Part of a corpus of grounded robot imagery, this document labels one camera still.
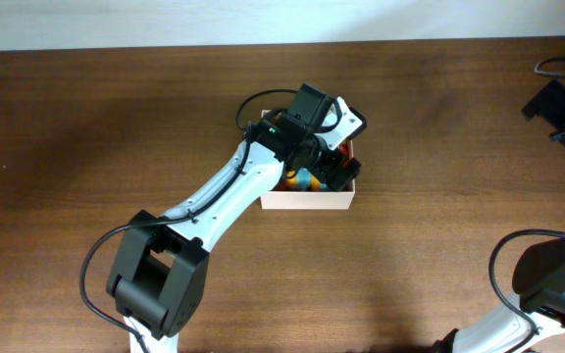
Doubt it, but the beige cardboard box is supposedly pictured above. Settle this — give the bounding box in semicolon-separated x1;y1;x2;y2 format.
259;109;356;211

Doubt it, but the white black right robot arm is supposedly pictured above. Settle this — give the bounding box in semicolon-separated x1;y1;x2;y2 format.
432;79;565;353

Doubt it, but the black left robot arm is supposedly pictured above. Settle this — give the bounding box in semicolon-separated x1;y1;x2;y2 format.
106;93;367;352

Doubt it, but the blue orange toy figure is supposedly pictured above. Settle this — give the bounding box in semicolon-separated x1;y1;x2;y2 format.
274;169;331;192

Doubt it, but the red ball with white letters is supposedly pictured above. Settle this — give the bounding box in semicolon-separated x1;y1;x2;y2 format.
338;141;352;170

